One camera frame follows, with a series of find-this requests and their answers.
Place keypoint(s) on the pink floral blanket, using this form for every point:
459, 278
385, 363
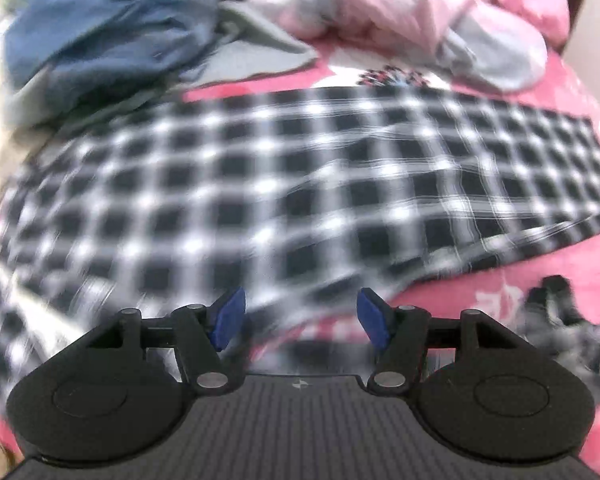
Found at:
480, 280

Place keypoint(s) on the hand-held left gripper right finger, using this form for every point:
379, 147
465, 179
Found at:
372, 317

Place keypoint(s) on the black white plaid shirt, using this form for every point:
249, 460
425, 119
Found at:
300, 185

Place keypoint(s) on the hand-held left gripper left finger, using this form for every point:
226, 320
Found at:
227, 317

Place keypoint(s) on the grey cloth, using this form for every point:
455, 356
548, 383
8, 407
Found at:
260, 50

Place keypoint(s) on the pink duvet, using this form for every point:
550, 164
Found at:
390, 5

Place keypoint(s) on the blue jeans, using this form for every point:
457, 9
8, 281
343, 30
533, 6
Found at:
115, 25

